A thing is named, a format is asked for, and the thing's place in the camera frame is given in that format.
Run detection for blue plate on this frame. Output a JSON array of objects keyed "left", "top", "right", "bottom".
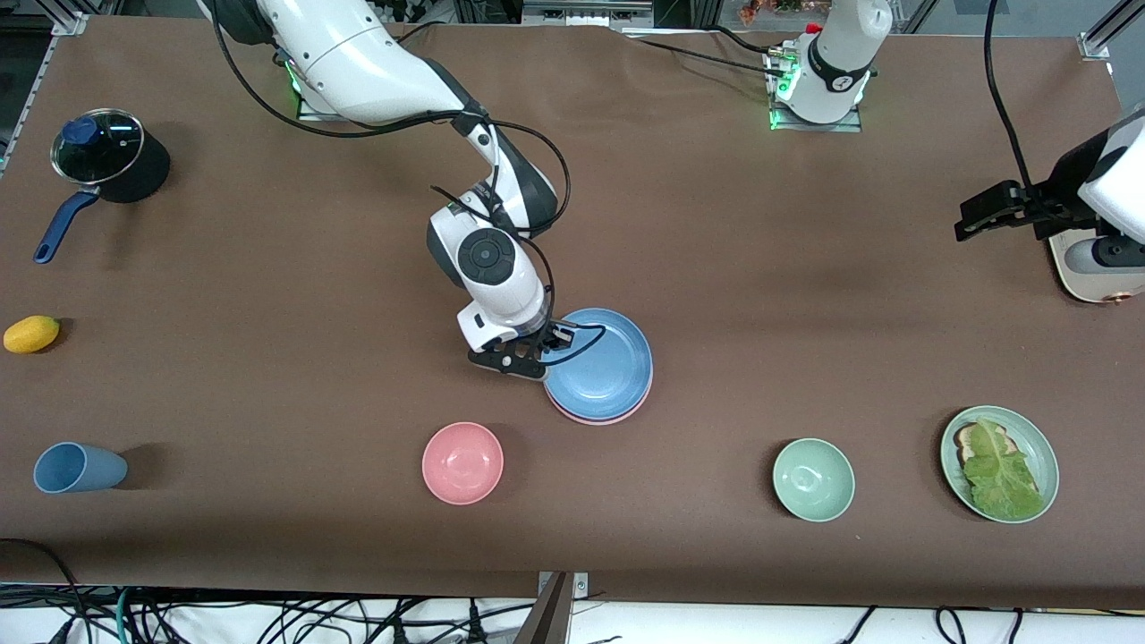
[{"left": 542, "top": 308, "right": 655, "bottom": 420}]

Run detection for pink plate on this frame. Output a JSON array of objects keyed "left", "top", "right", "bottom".
[{"left": 547, "top": 380, "right": 655, "bottom": 427}]

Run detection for beige toaster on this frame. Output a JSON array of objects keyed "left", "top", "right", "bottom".
[{"left": 1045, "top": 228, "right": 1145, "bottom": 305}]

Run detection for small pink bowl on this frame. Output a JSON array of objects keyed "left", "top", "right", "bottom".
[{"left": 421, "top": 422, "right": 505, "bottom": 505}]

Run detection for toasted bread slice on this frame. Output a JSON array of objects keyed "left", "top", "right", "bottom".
[{"left": 954, "top": 423, "right": 1014, "bottom": 466}]

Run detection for green plate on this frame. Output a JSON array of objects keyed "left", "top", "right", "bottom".
[{"left": 939, "top": 405, "right": 1060, "bottom": 524}]

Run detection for green lettuce leaf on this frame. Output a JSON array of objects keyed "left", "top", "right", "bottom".
[{"left": 961, "top": 418, "right": 1044, "bottom": 521}]

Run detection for dark angled bar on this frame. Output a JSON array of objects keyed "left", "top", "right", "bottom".
[{"left": 513, "top": 572, "right": 573, "bottom": 644}]

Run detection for orange background objects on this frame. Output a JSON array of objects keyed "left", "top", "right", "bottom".
[{"left": 738, "top": 0, "right": 833, "bottom": 25}]

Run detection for small green bowl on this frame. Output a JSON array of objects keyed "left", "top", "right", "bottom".
[{"left": 772, "top": 437, "right": 856, "bottom": 522}]

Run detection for grey equipment box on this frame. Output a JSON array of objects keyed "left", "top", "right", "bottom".
[{"left": 522, "top": 0, "right": 656, "bottom": 30}]

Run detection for blue plastic cup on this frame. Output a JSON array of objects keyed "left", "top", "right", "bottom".
[{"left": 33, "top": 442, "right": 129, "bottom": 495}]

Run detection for yellow lemon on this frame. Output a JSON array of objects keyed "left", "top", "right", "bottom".
[{"left": 3, "top": 315, "right": 61, "bottom": 354}]

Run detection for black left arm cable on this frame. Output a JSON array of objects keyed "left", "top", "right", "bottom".
[{"left": 984, "top": 0, "right": 1043, "bottom": 193}]

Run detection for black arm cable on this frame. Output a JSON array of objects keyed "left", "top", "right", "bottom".
[
  {"left": 210, "top": 0, "right": 609, "bottom": 363},
  {"left": 984, "top": 0, "right": 1043, "bottom": 193}
]

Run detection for aluminium frame profile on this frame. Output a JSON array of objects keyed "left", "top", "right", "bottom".
[{"left": 1078, "top": 0, "right": 1145, "bottom": 60}]

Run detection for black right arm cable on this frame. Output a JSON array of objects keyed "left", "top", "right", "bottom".
[{"left": 210, "top": 0, "right": 609, "bottom": 363}]

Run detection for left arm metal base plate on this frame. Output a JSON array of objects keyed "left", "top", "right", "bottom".
[{"left": 768, "top": 49, "right": 865, "bottom": 134}]

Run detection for black cables on table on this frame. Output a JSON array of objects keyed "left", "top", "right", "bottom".
[{"left": 626, "top": 25, "right": 793, "bottom": 81}]

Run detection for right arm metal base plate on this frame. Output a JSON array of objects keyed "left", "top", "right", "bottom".
[{"left": 296, "top": 85, "right": 359, "bottom": 123}]

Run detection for blue-handled saucepan with glass lid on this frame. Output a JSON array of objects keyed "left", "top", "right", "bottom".
[{"left": 33, "top": 108, "right": 172, "bottom": 266}]

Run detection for black looping floor cable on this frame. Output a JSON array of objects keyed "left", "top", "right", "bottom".
[{"left": 0, "top": 537, "right": 90, "bottom": 644}]

